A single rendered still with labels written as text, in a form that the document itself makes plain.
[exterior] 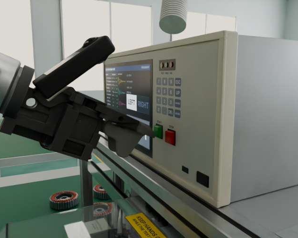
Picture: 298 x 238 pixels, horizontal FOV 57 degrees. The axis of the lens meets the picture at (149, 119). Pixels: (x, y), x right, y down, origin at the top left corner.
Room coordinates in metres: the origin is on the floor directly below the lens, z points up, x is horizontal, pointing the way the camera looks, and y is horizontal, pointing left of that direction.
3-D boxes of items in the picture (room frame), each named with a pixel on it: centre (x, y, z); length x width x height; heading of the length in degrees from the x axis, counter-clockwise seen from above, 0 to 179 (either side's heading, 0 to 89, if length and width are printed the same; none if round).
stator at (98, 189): (1.15, 0.19, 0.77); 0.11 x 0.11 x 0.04
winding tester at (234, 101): (0.59, -0.16, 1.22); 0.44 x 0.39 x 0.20; 27
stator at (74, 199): (1.06, 0.35, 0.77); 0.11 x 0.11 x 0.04
